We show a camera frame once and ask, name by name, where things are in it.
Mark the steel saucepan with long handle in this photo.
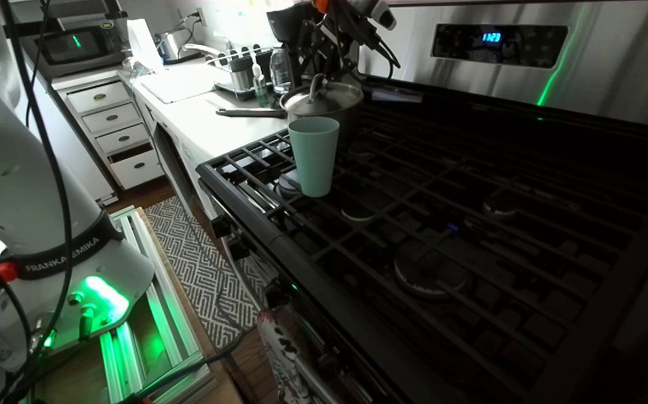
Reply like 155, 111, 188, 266
214, 91, 368, 152

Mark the soap dispenser bottle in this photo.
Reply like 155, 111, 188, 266
250, 50, 273, 108

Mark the grey patterned rug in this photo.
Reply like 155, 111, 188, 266
143, 194, 265, 353

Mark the grey utensil holder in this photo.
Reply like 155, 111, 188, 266
226, 45, 255, 93

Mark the white drawer cabinet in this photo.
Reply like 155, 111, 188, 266
52, 70, 166, 193

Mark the steel pot lid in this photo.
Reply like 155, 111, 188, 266
284, 79, 368, 117

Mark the black microwave oven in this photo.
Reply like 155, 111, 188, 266
34, 20, 127, 80

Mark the light blue plastic cup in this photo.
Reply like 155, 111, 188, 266
284, 113, 343, 199

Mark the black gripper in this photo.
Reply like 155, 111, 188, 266
292, 0, 386, 96

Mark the white cutting board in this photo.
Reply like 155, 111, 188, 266
139, 64, 219, 106

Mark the aluminium robot stand frame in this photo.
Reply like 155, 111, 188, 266
96, 203, 218, 404

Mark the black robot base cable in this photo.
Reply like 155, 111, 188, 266
0, 0, 73, 404

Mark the black coffee maker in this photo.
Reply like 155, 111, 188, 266
265, 2, 318, 98

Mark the steel kettle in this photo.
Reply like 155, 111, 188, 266
155, 27, 195, 63

